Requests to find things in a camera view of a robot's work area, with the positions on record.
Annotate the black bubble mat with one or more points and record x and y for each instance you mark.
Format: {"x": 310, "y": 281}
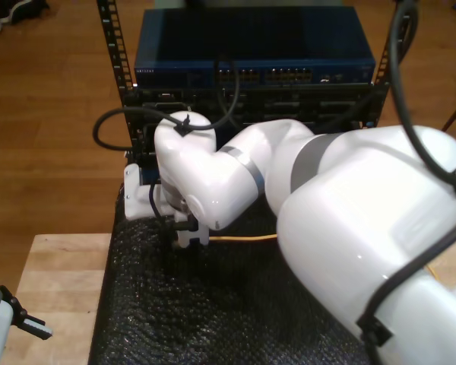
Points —
{"x": 213, "y": 304}

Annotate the blue rack platform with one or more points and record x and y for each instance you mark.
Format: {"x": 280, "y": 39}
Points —
{"x": 150, "y": 175}

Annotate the black rack tray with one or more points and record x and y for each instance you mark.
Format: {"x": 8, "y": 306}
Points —
{"x": 147, "y": 152}

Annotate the black rack server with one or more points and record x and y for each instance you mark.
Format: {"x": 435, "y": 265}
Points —
{"x": 289, "y": 102}

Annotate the black sneaker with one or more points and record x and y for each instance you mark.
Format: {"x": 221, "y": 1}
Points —
{"x": 23, "y": 9}

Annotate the black rack frame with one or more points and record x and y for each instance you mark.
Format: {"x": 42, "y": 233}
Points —
{"x": 128, "y": 99}

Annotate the blue network switch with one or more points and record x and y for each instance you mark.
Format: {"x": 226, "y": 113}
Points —
{"x": 251, "y": 34}

